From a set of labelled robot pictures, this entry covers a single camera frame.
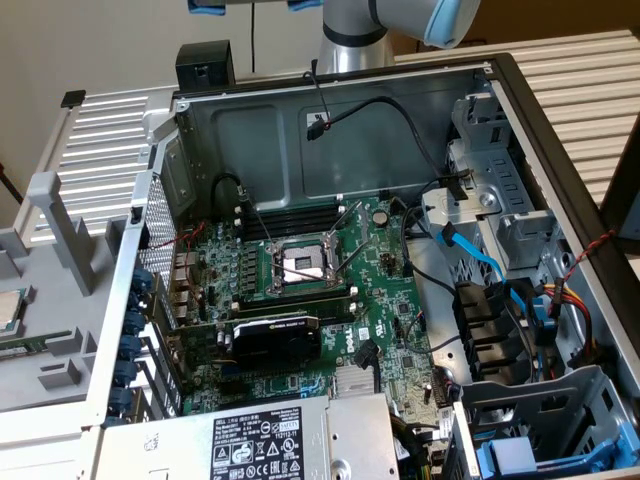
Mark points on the grey metal drive cage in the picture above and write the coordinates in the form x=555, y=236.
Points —
x=500, y=175

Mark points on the green RAM stick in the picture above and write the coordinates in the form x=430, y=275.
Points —
x=20, y=345

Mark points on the blue plastic latch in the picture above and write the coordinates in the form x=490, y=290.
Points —
x=547, y=320

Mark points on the metal socket cover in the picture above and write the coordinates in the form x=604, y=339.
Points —
x=334, y=255

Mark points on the CPU socket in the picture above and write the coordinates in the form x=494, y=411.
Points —
x=295, y=257

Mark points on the grey power supply unit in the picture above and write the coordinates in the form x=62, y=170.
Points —
x=350, y=435

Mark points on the blue plastic disk carrier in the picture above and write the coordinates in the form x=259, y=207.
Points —
x=505, y=455

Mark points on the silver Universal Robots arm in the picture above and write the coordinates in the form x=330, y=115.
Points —
x=350, y=50

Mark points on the metal locking lever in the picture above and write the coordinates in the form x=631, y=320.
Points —
x=262, y=222
x=354, y=259

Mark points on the open grey PC case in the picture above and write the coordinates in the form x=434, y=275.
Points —
x=250, y=150

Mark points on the dark brown stand post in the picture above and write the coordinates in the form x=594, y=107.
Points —
x=625, y=165

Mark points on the black graphics card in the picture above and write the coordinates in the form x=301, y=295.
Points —
x=275, y=345

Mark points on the dark blue slot retainer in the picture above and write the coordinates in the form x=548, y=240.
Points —
x=130, y=347
x=142, y=278
x=120, y=400
x=126, y=373
x=133, y=323
x=136, y=301

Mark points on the silver chipset heat sink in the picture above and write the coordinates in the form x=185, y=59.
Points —
x=352, y=382

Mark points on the black RAM slot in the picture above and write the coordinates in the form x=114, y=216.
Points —
x=300, y=298
x=295, y=216
x=300, y=312
x=295, y=229

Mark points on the coin cell battery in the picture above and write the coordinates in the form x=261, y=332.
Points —
x=381, y=216

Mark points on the green Dell motherboard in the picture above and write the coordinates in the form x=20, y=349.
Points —
x=380, y=300

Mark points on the silver CPU chip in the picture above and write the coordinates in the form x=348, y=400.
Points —
x=7, y=310

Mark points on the small black box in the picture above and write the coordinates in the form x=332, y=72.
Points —
x=205, y=60

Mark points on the grey plastic parts rack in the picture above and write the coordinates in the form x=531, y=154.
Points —
x=35, y=395

